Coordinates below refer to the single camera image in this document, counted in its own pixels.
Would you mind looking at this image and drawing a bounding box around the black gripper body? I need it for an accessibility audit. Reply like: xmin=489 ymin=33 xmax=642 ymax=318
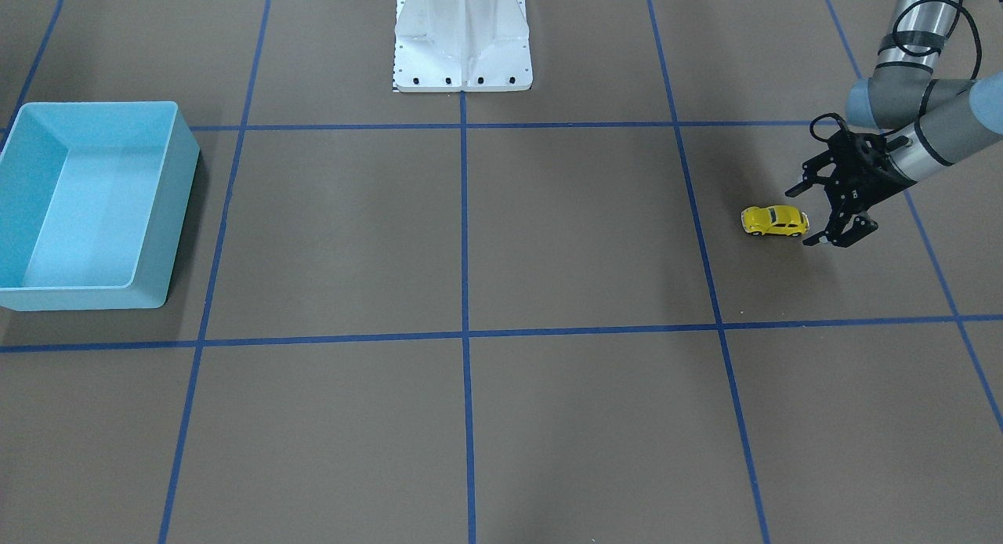
xmin=823 ymin=129 xmax=914 ymax=216

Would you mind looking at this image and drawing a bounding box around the yellow beetle toy car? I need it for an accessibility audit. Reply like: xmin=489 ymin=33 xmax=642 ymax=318
xmin=740 ymin=205 xmax=810 ymax=238

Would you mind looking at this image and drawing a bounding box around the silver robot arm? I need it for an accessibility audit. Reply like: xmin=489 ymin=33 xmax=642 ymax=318
xmin=787 ymin=0 xmax=1002 ymax=248

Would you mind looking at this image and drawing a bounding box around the light blue plastic bin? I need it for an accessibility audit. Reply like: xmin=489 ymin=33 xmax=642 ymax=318
xmin=1 ymin=101 xmax=200 ymax=312

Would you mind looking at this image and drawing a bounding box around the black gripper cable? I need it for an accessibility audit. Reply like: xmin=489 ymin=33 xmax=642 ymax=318
xmin=809 ymin=0 xmax=983 ymax=143

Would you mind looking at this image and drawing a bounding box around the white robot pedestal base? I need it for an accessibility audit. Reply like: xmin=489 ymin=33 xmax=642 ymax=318
xmin=392 ymin=0 xmax=534 ymax=93

